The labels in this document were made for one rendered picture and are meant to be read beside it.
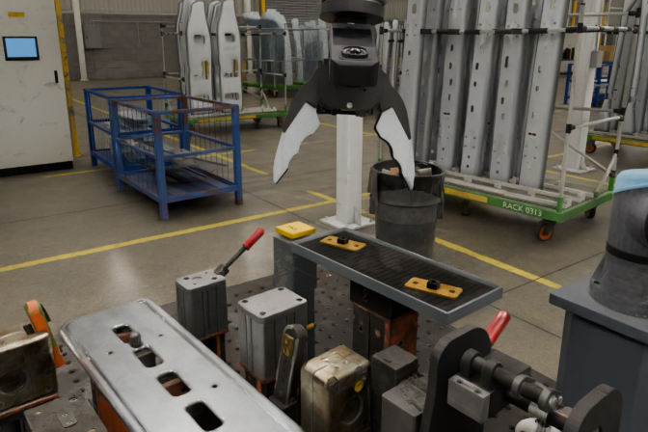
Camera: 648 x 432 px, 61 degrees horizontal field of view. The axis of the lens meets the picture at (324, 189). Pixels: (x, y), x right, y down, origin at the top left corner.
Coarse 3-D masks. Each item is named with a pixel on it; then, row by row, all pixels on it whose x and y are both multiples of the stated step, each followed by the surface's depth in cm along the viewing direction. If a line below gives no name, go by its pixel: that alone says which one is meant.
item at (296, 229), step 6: (294, 222) 118; (300, 222) 118; (276, 228) 115; (282, 228) 114; (288, 228) 114; (294, 228) 114; (300, 228) 114; (306, 228) 114; (312, 228) 114; (288, 234) 111; (294, 234) 111; (300, 234) 112; (306, 234) 113
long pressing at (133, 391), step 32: (96, 320) 109; (128, 320) 109; (160, 320) 109; (96, 352) 98; (128, 352) 98; (160, 352) 98; (192, 352) 98; (96, 384) 90; (128, 384) 89; (160, 384) 89; (192, 384) 89; (224, 384) 89; (128, 416) 82; (160, 416) 82; (224, 416) 82; (256, 416) 82
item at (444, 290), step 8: (416, 280) 89; (424, 280) 89; (432, 280) 87; (416, 288) 86; (424, 288) 86; (432, 288) 86; (440, 288) 86; (448, 288) 86; (456, 288) 86; (448, 296) 83; (456, 296) 83
